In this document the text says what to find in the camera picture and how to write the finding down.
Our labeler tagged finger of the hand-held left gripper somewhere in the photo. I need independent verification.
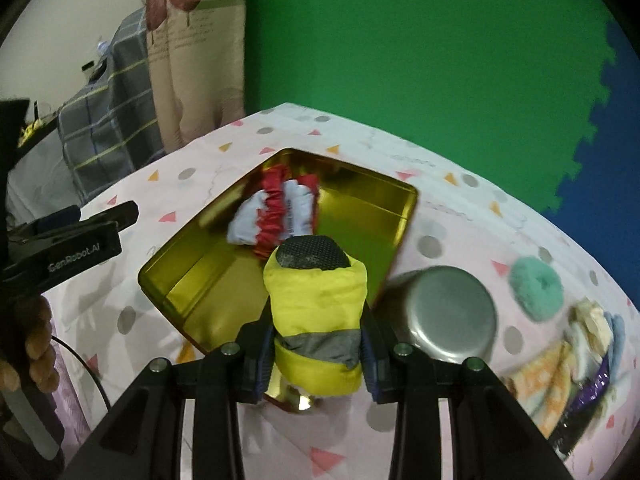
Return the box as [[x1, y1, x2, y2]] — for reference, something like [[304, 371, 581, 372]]
[[37, 201, 139, 235]]

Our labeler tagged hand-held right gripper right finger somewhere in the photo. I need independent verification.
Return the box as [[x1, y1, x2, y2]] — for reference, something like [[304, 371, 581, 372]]
[[361, 305, 576, 480]]

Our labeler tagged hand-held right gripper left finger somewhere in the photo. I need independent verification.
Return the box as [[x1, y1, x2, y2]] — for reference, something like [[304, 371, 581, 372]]
[[62, 307, 276, 480]]

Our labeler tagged yellow and grey fabric pouch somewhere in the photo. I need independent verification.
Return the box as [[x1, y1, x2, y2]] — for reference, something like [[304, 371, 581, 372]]
[[263, 236, 370, 398]]

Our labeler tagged gold tin box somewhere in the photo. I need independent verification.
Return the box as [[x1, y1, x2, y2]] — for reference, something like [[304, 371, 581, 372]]
[[137, 147, 420, 415]]

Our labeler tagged person's left hand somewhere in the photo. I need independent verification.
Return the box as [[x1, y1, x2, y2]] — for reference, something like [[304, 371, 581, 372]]
[[0, 294, 58, 392]]

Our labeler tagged steel bowl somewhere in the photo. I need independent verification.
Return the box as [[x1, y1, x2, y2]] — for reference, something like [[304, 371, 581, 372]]
[[382, 266, 499, 361]]

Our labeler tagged plaid grey cloth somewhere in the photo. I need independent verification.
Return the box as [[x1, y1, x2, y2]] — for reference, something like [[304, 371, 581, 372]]
[[57, 10, 166, 206]]

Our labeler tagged green fluffy scrunchie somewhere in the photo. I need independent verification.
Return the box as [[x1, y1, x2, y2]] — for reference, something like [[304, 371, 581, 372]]
[[508, 256, 564, 322]]

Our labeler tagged pink patterned tablecloth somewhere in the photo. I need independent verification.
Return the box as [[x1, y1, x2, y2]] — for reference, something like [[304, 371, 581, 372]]
[[40, 102, 640, 480]]

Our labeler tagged yellow patterned cloth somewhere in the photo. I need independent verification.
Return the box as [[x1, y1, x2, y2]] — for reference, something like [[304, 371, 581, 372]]
[[505, 342, 581, 436]]

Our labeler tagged purple shiny wrapper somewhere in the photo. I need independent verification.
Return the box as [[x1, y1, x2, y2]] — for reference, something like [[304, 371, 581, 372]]
[[550, 355, 613, 456]]

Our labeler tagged cream fuzzy sock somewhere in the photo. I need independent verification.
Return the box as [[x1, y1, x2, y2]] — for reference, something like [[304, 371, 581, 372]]
[[570, 297, 613, 356]]

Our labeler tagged blue fuzzy sock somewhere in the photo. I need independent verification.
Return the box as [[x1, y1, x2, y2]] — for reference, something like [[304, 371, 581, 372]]
[[602, 312, 626, 361]]

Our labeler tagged green foam mat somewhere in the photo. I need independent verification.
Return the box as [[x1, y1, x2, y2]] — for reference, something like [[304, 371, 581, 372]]
[[244, 0, 613, 216]]

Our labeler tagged blue foam mat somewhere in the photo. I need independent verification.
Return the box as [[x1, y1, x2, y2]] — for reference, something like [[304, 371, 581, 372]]
[[542, 10, 640, 306]]

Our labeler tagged black cable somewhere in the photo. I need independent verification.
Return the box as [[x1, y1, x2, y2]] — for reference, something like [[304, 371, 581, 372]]
[[50, 335, 112, 411]]

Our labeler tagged wall poster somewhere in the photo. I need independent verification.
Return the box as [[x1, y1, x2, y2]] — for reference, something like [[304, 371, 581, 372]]
[[145, 0, 248, 151]]

